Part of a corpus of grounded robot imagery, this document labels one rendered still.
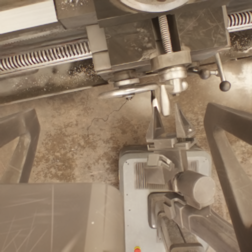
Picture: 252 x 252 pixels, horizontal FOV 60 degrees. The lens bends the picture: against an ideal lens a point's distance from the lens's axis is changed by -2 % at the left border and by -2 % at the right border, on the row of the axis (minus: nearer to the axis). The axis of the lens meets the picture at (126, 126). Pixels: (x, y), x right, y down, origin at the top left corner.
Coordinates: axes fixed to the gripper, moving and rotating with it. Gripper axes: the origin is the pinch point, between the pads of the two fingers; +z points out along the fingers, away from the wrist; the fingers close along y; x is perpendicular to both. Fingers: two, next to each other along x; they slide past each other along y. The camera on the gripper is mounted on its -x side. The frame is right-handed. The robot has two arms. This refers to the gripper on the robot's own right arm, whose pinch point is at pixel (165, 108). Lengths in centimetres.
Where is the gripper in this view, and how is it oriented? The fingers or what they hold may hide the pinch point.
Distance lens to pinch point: 52.6
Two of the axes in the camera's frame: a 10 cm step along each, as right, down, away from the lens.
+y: -8.0, 0.9, 5.9
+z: -1.9, -9.8, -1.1
